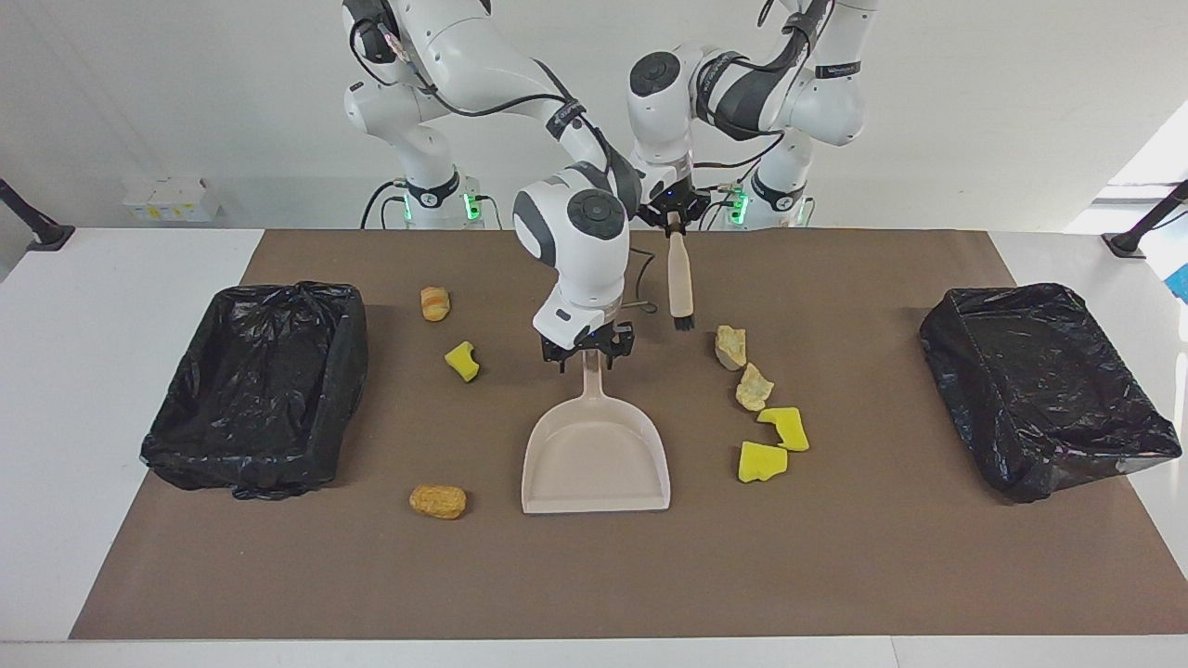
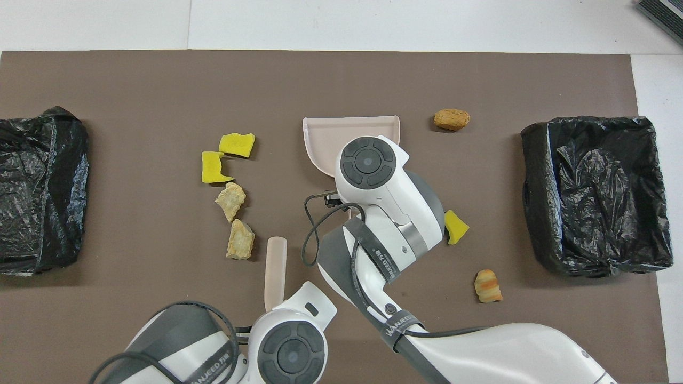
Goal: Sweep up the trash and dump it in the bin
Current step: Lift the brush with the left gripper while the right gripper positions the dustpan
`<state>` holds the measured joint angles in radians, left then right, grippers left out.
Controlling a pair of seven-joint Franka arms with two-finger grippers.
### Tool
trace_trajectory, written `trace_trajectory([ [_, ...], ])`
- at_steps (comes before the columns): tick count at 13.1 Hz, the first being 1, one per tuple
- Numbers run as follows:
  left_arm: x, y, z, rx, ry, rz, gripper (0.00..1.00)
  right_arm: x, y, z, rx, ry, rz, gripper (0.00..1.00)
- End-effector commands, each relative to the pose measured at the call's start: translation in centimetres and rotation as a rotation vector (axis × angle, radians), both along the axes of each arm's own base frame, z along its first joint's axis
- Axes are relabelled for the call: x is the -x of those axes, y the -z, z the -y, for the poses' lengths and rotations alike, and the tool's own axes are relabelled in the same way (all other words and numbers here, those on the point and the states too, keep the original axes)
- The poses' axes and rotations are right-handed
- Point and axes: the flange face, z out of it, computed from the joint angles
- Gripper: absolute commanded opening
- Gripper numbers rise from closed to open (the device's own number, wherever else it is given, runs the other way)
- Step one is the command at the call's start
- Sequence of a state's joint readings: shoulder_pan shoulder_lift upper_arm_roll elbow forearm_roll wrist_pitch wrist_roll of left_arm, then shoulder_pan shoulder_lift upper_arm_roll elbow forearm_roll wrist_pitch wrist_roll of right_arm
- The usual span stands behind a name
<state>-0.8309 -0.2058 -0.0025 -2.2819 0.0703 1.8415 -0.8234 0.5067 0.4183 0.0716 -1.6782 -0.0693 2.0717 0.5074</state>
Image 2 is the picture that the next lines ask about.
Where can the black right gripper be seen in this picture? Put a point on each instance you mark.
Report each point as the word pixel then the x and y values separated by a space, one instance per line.
pixel 334 199

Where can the beige plastic dustpan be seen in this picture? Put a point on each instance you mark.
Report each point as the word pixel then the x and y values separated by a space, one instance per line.
pixel 331 138

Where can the beige hand brush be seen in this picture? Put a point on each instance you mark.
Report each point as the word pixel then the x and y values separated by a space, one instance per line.
pixel 275 266

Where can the pale bread chunk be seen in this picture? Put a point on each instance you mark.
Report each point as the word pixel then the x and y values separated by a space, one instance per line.
pixel 230 201
pixel 240 240

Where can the small yellow sponge piece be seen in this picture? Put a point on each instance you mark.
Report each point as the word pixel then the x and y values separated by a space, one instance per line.
pixel 456 226

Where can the yellow sponge with green pad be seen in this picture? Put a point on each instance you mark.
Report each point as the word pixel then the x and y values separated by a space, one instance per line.
pixel 212 167

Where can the striped croissant piece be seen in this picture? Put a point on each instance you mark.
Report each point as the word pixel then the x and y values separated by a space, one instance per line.
pixel 487 286

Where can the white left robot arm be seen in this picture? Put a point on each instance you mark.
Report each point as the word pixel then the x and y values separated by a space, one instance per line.
pixel 288 346

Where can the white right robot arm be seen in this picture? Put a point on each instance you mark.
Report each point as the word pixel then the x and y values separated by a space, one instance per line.
pixel 395 202

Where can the bin with black bag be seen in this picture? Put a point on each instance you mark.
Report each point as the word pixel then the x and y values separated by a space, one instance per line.
pixel 37 192
pixel 597 197

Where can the brown bread roll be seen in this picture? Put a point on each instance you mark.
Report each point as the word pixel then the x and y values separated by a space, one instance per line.
pixel 451 119

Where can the brown table mat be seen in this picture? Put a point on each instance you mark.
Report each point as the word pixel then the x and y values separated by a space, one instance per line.
pixel 213 96

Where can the dark grey ribbed device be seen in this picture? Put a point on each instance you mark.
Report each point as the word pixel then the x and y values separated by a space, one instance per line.
pixel 664 16

